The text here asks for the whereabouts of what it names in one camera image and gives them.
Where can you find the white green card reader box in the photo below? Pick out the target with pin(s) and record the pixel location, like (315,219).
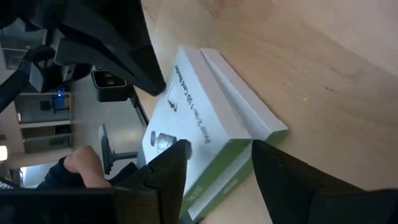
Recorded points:
(192,118)

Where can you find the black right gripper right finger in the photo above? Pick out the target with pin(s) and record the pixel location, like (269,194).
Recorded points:
(286,186)

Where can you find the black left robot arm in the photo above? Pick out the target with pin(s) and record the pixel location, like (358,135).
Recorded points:
(12,90)

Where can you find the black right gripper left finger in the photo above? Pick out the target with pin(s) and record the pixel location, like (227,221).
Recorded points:
(171,186)

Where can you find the grey stand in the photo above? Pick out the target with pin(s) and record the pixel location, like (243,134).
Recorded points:
(107,149)

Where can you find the black table-level camera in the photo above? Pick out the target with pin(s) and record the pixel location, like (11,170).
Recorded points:
(110,93)

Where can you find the grey background cabinet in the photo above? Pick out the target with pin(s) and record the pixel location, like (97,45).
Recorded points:
(40,115)

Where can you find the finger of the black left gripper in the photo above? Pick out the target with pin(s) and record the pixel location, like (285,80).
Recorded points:
(124,37)
(81,56)

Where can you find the black aluminium table frame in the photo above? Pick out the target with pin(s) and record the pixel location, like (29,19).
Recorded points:
(138,107)

